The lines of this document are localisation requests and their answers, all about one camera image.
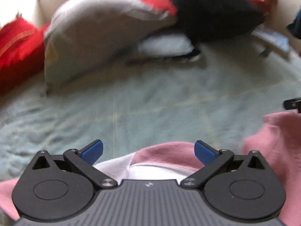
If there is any pink and white sweater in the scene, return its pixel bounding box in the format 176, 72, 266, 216
1, 112, 300, 225

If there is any wooden chair with clothes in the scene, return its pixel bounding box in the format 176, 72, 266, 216
286, 10, 301, 39

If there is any blue white book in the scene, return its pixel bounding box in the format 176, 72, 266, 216
251, 26, 290, 59

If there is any green plaid bed blanket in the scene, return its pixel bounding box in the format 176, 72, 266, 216
1, 37, 300, 182

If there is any black backpack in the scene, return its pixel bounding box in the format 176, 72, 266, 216
172, 0, 265, 43

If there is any red quilt left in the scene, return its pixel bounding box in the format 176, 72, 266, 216
1, 16, 49, 95

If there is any grey green pillow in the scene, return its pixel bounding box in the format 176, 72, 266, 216
44, 0, 176, 93

